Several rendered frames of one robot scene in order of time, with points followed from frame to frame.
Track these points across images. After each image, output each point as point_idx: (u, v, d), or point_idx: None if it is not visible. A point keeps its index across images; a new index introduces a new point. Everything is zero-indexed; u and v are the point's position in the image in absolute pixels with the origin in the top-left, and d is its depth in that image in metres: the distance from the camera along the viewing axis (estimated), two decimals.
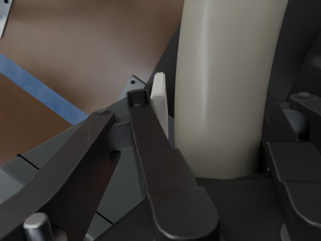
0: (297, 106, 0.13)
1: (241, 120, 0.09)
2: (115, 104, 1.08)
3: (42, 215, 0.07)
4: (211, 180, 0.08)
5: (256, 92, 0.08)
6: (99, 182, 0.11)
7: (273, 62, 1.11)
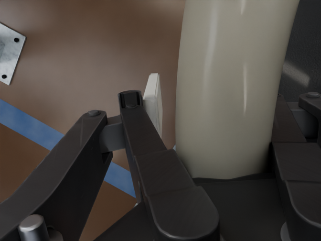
0: (306, 105, 0.13)
1: (251, 120, 0.08)
2: None
3: (37, 217, 0.07)
4: (211, 180, 0.08)
5: (267, 90, 0.08)
6: (92, 183, 0.11)
7: None
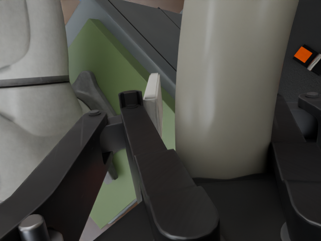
0: (306, 106, 0.13)
1: (251, 118, 0.08)
2: (176, 13, 1.09)
3: (37, 217, 0.07)
4: (211, 180, 0.08)
5: (267, 87, 0.08)
6: (92, 183, 0.11)
7: None
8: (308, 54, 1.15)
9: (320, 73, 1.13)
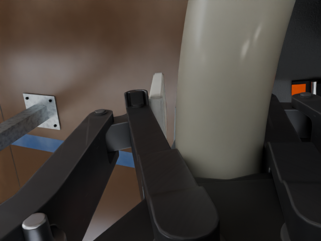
0: (299, 106, 0.13)
1: None
2: (175, 142, 1.17)
3: (41, 215, 0.07)
4: (211, 180, 0.08)
5: None
6: (97, 182, 0.11)
7: (297, 31, 1.09)
8: (302, 86, 1.15)
9: None
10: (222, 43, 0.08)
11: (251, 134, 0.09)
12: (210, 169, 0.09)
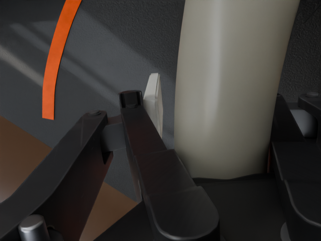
0: (306, 105, 0.13)
1: None
2: None
3: (37, 217, 0.07)
4: (211, 180, 0.08)
5: None
6: (92, 183, 0.11)
7: None
8: None
9: None
10: (228, 27, 0.07)
11: (258, 128, 0.08)
12: (213, 167, 0.08)
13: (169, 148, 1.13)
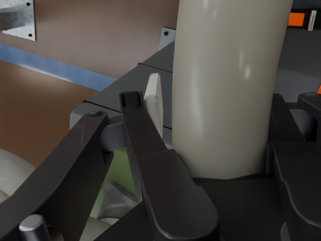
0: (305, 105, 0.13)
1: None
2: (156, 53, 1.07)
3: (38, 217, 0.07)
4: (211, 180, 0.08)
5: None
6: (93, 183, 0.11)
7: None
8: (301, 16, 1.07)
9: None
10: None
11: (257, 106, 0.08)
12: (211, 145, 0.08)
13: None
